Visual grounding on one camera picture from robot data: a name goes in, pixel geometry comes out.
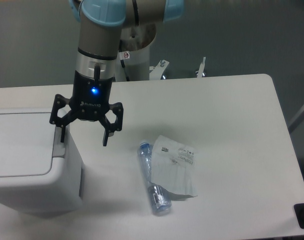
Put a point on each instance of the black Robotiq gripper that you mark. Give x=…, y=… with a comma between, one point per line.
x=89, y=102

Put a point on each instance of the white push-lid trash can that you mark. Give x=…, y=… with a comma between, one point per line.
x=41, y=169

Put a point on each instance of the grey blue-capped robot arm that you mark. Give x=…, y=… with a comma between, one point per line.
x=101, y=24

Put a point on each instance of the crumpled white plastic wrapper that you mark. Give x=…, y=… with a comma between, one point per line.
x=174, y=166

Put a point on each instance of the clear plastic water bottle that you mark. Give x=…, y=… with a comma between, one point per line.
x=158, y=196

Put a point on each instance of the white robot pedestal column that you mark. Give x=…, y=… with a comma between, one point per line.
x=133, y=60

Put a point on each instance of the white pedestal base frame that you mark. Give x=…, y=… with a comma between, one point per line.
x=160, y=72

